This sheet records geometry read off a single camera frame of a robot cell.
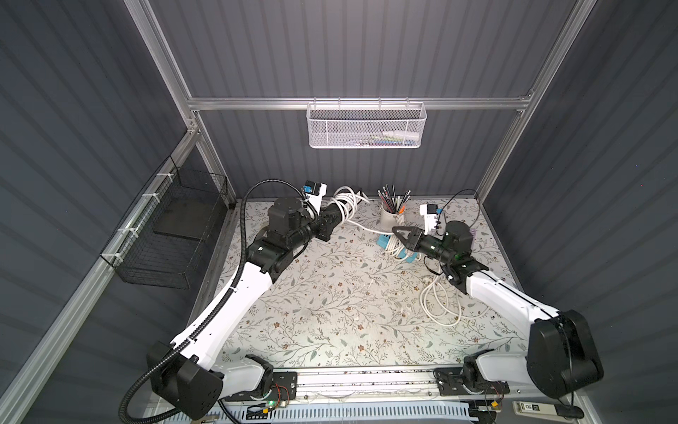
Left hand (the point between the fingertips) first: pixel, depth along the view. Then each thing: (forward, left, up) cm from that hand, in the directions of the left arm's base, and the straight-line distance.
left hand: (340, 213), depth 69 cm
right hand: (+2, -18, -10) cm, 20 cm away
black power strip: (+4, -2, 0) cm, 4 cm away
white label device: (-41, -53, -31) cm, 74 cm away
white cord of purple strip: (-11, -34, -34) cm, 49 cm away
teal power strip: (+12, -16, -29) cm, 35 cm away
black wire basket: (-3, +50, -7) cm, 50 cm away
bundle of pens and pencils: (+29, -21, -25) cm, 44 cm away
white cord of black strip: (+8, -1, 0) cm, 8 cm away
